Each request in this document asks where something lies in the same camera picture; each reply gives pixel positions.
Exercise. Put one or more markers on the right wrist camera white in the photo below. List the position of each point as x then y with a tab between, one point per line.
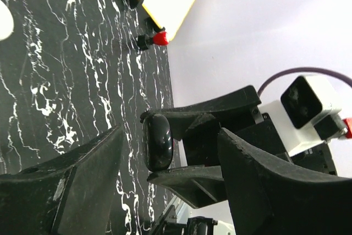
307	114

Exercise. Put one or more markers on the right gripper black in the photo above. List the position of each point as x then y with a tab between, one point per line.
200	186

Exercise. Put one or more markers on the white earbud charging case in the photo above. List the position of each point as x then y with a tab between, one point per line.
6	22

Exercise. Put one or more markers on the red emergency stop button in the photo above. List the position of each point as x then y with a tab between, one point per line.
144	42

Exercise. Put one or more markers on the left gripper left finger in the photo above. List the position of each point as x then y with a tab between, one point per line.
70	194

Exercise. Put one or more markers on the black earbud charging case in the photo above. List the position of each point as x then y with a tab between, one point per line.
157	141

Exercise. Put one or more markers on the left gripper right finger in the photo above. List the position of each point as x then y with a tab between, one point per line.
268	195

